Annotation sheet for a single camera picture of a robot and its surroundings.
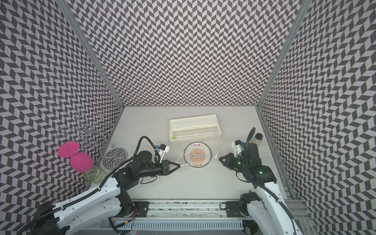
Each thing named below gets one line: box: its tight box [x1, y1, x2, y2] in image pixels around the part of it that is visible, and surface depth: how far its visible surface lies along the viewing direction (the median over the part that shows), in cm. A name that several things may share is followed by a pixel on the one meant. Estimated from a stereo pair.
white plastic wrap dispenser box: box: [169, 114, 222, 142], surface depth 95 cm
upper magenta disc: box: [57, 141, 80, 158], surface depth 60 cm
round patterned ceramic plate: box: [184, 141, 212, 168], surface depth 94 cm
